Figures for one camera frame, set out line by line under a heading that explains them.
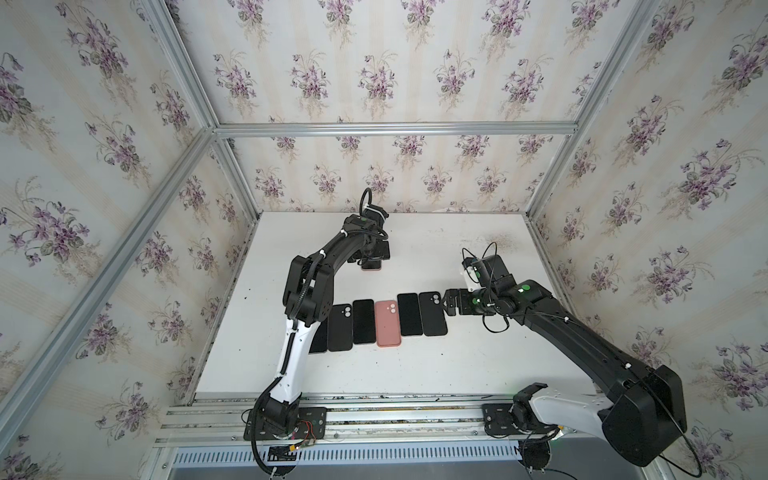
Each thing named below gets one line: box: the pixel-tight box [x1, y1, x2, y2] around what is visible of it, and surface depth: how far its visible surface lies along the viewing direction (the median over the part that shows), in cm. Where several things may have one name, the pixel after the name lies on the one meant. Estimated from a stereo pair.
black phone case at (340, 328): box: [327, 304, 353, 352], surface depth 90 cm
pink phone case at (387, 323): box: [375, 300, 401, 347], surface depth 93 cm
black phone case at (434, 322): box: [419, 291, 448, 336], surface depth 92 cm
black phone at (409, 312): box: [397, 293, 423, 336], surface depth 93 cm
